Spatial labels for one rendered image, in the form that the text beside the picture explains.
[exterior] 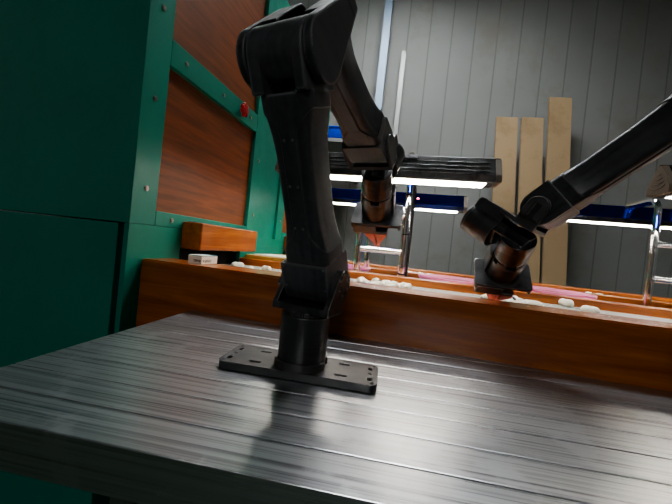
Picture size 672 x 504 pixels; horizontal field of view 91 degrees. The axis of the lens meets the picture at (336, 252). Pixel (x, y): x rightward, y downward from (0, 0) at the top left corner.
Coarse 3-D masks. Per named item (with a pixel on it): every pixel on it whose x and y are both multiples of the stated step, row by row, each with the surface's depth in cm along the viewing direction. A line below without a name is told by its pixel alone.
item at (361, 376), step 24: (288, 312) 42; (288, 336) 40; (312, 336) 40; (240, 360) 42; (264, 360) 42; (288, 360) 40; (312, 360) 40; (336, 360) 45; (336, 384) 39; (360, 384) 38
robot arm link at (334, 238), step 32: (256, 32) 33; (288, 32) 31; (256, 64) 33; (288, 64) 32; (288, 96) 33; (320, 96) 34; (288, 128) 35; (320, 128) 36; (288, 160) 36; (320, 160) 37; (288, 192) 38; (320, 192) 38; (288, 224) 40; (320, 224) 39; (288, 256) 42; (320, 256) 39; (288, 288) 43; (320, 288) 41
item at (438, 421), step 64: (192, 320) 62; (0, 384) 32; (64, 384) 33; (128, 384) 34; (192, 384) 36; (256, 384) 38; (384, 384) 41; (448, 384) 44; (512, 384) 46; (576, 384) 49; (0, 448) 26; (64, 448) 25; (128, 448) 25; (192, 448) 25; (256, 448) 26; (320, 448) 27; (384, 448) 28; (448, 448) 29; (512, 448) 30; (576, 448) 31; (640, 448) 32
